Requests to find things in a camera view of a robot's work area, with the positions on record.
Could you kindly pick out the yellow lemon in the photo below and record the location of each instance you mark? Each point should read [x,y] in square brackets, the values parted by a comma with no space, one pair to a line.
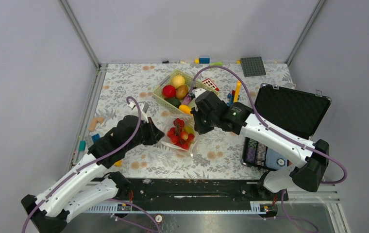
[178,81]

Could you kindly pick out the teal small brick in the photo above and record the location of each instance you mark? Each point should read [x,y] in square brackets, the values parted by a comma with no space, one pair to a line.
[82,145]

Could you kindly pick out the clear dotted zip top bag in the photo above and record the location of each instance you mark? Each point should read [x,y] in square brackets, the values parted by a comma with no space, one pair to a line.
[165,140]

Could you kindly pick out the blue yellow brick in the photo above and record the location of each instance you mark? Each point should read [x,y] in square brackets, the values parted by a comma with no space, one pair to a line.
[202,60]

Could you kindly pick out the dark green avocado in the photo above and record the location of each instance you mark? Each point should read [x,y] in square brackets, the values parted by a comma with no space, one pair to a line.
[174,102]

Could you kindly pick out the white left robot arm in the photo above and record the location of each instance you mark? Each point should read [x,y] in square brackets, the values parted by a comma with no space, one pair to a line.
[51,210]

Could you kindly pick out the brown kiwi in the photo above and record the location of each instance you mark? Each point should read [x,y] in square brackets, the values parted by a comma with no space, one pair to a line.
[181,92]

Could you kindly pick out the red apple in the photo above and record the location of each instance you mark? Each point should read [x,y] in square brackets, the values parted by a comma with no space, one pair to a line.
[168,91]

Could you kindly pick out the grey building baseplate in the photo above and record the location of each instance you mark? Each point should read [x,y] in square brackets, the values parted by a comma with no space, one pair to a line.
[253,66]

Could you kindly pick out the small yellow block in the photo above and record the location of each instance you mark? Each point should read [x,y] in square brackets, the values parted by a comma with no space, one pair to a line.
[118,163]

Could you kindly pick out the yellow-green starfruit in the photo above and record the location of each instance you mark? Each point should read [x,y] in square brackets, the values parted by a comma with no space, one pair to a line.
[189,129]

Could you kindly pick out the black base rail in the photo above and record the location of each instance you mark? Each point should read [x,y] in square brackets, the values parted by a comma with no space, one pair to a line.
[195,194]

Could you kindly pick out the red white grid toy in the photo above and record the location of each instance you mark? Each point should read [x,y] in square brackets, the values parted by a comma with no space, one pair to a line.
[210,83]

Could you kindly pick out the pale green perforated basket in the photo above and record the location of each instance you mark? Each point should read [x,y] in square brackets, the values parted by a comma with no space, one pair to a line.
[193,86]

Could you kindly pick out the poker chips row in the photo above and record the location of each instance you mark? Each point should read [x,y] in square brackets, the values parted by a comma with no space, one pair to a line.
[256,154]

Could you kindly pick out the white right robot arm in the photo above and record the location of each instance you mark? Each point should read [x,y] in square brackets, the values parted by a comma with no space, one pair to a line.
[306,170]

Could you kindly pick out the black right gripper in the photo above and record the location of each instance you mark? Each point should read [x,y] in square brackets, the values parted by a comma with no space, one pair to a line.
[198,127]

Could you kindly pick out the yellow blue block toy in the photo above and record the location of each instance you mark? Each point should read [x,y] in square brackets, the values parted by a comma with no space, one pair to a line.
[234,95]

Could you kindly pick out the tan wooden block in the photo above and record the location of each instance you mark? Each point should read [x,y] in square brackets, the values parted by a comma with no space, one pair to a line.
[94,122]

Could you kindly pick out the purple eggplant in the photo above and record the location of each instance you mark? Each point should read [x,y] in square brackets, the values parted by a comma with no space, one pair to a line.
[187,100]

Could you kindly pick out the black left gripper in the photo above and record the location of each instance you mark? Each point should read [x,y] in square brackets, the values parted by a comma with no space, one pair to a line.
[155,134]

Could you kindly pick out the black foam-lined case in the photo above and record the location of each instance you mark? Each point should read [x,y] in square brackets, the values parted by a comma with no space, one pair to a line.
[297,112]

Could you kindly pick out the blue grey brick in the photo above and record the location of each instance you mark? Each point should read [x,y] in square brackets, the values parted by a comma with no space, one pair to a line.
[91,139]

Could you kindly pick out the green arch block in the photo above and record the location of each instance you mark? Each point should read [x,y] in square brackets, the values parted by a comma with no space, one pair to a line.
[217,64]

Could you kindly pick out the orange mango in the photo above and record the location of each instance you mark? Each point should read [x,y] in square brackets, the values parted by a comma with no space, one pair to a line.
[185,109]

